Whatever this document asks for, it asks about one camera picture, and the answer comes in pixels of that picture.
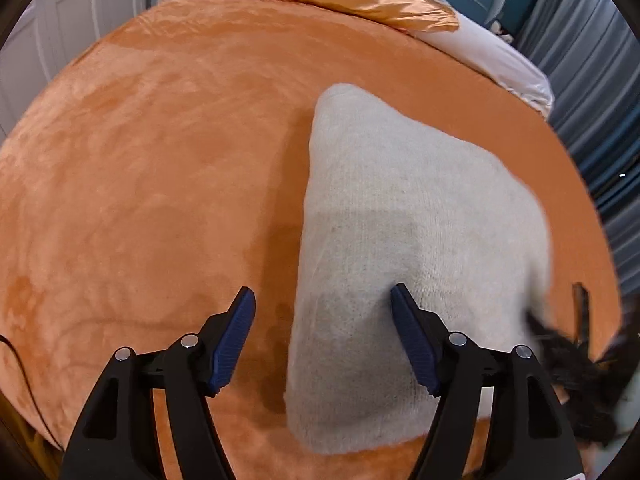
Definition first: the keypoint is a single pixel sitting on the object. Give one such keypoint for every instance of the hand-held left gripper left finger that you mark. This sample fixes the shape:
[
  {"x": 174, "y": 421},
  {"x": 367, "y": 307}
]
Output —
[{"x": 232, "y": 345}]

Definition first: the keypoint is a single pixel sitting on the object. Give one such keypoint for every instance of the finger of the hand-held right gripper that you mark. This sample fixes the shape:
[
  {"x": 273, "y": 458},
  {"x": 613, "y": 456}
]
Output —
[{"x": 547, "y": 335}]

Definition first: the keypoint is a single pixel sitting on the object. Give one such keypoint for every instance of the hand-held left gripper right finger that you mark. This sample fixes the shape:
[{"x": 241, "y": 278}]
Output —
[{"x": 415, "y": 340}]

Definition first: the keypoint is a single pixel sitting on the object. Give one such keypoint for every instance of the beige sweater with black hearts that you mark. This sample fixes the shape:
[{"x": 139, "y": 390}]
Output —
[{"x": 400, "y": 200}]

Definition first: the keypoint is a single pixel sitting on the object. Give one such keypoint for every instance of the orange fleece blanket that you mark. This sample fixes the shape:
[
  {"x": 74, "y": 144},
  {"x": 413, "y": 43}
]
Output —
[{"x": 150, "y": 160}]

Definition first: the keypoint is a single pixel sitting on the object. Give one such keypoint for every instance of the blue-grey curtain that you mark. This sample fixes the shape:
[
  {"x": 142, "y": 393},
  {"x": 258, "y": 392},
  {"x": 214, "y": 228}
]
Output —
[{"x": 590, "y": 60}]

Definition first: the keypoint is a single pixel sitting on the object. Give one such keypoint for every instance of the small plush toy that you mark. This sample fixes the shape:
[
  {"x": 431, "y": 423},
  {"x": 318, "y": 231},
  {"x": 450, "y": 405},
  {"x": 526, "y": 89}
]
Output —
[{"x": 501, "y": 30}]

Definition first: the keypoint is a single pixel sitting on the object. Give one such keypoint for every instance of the white wardrobe doors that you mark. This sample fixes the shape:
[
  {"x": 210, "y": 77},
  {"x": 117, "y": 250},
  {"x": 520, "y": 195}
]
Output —
[{"x": 75, "y": 10}]

